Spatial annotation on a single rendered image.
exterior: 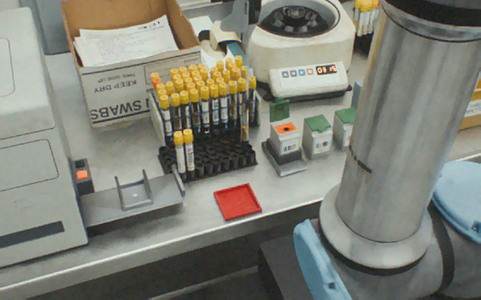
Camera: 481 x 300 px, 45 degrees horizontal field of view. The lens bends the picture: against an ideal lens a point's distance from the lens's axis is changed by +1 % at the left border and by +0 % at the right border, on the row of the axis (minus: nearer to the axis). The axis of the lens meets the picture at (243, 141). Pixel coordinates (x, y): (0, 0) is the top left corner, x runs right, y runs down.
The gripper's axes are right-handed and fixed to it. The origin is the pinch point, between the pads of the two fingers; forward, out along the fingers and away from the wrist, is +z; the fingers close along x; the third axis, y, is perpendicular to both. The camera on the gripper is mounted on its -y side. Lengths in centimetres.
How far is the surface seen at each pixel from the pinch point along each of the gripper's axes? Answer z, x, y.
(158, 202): 22.0, 11.1, 20.2
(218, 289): 114, -28, -1
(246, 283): 113, -27, -11
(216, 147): 23.8, -0.4, 6.0
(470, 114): 22.0, 10.1, -43.5
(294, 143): 20.7, 7.1, -6.6
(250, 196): 25.8, 12.1, 3.9
